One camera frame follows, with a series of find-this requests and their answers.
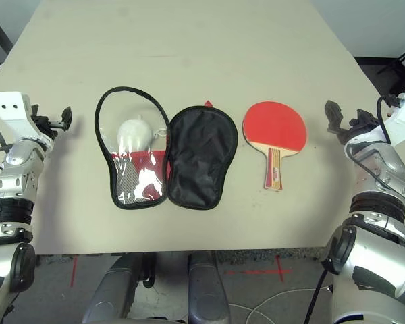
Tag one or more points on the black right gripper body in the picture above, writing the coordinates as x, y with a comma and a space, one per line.
361, 125

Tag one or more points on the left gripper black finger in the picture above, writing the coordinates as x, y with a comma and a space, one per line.
65, 125
67, 115

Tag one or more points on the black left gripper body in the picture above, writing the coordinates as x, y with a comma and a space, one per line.
44, 123

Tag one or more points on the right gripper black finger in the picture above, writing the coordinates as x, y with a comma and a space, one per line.
338, 135
334, 116

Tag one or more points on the red ping-pong paddle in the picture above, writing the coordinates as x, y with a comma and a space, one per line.
273, 125

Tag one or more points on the black red paddle case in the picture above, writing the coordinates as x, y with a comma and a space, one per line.
202, 158

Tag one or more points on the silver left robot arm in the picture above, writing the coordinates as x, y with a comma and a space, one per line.
18, 162

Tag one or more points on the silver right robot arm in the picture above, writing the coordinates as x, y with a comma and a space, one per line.
374, 162

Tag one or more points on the red floor tape strip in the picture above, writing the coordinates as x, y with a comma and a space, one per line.
74, 271

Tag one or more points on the red floor tape cross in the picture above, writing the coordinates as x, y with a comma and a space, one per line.
280, 270

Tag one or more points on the grey left robot leg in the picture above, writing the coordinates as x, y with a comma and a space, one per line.
111, 293

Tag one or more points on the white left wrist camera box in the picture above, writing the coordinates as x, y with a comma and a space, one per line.
11, 106

